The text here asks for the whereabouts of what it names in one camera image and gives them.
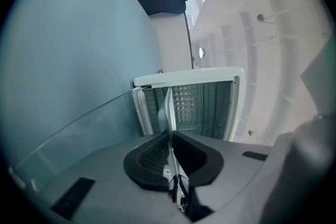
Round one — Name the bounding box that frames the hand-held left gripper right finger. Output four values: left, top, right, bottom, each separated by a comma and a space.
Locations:
172, 130, 273, 224

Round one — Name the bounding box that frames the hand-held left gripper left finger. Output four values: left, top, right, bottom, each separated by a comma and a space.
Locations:
33, 131, 190, 224

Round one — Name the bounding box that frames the silver baking tray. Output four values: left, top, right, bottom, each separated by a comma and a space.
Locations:
156, 86, 176, 182

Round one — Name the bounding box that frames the black curved rail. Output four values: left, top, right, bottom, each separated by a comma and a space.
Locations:
183, 7, 198, 70

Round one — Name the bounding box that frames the white toaster oven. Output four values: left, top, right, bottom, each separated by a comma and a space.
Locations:
7, 67, 245, 194

